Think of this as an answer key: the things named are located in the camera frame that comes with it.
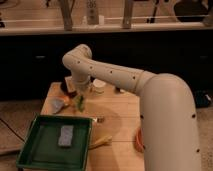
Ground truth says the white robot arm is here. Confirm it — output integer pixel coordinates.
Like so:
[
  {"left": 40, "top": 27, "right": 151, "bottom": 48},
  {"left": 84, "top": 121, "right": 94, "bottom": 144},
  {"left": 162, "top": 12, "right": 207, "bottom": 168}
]
[{"left": 62, "top": 44, "right": 202, "bottom": 171}]

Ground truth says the blue grey sponge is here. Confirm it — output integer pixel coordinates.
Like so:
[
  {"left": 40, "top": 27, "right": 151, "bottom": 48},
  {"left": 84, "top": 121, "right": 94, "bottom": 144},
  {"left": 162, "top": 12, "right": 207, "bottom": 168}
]
[{"left": 58, "top": 125, "right": 74, "bottom": 147}]

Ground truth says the green plastic cup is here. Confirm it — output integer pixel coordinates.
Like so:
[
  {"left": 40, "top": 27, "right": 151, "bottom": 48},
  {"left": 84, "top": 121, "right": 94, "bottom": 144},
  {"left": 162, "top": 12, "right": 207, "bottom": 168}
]
[{"left": 72, "top": 96, "right": 87, "bottom": 112}]

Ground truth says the white remote device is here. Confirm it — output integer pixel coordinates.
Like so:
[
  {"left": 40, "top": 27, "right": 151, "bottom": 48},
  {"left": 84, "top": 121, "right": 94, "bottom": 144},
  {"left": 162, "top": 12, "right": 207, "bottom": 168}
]
[{"left": 86, "top": 0, "right": 99, "bottom": 25}]

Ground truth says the yellow banana toy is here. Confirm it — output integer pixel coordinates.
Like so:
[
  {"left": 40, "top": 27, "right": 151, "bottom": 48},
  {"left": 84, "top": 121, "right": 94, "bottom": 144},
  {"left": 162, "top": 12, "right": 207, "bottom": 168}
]
[{"left": 89, "top": 136, "right": 112, "bottom": 149}]

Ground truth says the wooden chair leg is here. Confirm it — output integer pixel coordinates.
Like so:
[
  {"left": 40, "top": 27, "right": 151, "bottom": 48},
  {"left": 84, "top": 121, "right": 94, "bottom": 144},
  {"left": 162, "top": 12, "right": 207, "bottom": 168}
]
[
  {"left": 122, "top": 0, "right": 133, "bottom": 29},
  {"left": 58, "top": 0, "right": 73, "bottom": 31}
]

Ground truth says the brown wooden block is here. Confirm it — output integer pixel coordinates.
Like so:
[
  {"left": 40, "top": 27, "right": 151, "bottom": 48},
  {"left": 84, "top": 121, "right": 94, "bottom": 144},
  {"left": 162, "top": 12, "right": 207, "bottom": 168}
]
[{"left": 65, "top": 76, "right": 75, "bottom": 93}]

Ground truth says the orange bowl with beans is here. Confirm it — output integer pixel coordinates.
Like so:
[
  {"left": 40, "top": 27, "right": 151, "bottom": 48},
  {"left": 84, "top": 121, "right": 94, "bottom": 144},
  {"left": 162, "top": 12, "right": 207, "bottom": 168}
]
[{"left": 134, "top": 129, "right": 144, "bottom": 153}]

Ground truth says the wooden chair leg left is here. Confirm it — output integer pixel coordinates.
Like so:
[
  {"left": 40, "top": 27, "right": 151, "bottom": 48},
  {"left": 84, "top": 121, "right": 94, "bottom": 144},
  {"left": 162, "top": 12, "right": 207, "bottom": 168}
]
[{"left": 58, "top": 0, "right": 73, "bottom": 31}]

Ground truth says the orange fruit toy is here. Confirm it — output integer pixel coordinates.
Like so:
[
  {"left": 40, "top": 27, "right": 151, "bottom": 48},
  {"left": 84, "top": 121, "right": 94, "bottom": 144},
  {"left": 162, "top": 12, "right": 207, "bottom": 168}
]
[{"left": 62, "top": 96, "right": 70, "bottom": 106}]

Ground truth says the black cable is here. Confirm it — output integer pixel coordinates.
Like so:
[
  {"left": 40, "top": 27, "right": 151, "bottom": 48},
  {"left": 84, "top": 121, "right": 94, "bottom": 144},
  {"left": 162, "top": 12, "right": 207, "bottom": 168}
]
[{"left": 0, "top": 118, "right": 26, "bottom": 144}]

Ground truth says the white cup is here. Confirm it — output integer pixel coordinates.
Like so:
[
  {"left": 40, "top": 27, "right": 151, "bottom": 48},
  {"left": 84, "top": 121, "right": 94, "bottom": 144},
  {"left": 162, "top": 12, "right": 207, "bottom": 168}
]
[{"left": 92, "top": 79, "right": 106, "bottom": 94}]

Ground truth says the green plastic tray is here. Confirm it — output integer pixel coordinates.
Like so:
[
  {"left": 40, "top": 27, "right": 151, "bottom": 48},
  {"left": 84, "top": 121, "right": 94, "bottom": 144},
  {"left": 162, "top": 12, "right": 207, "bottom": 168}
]
[{"left": 16, "top": 115, "right": 92, "bottom": 171}]

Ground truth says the wooden chair leg right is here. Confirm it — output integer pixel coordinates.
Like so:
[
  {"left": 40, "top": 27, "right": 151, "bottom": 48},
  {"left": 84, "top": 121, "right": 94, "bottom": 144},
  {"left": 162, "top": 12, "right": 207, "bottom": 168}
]
[{"left": 122, "top": 0, "right": 133, "bottom": 29}]

